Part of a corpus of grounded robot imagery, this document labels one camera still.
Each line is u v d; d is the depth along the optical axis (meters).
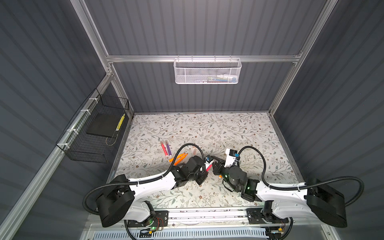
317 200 0.43
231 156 0.68
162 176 0.53
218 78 0.91
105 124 0.74
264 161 0.71
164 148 0.99
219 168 0.68
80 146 0.67
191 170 0.63
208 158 0.71
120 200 0.42
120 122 0.78
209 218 0.75
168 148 0.99
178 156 0.64
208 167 0.72
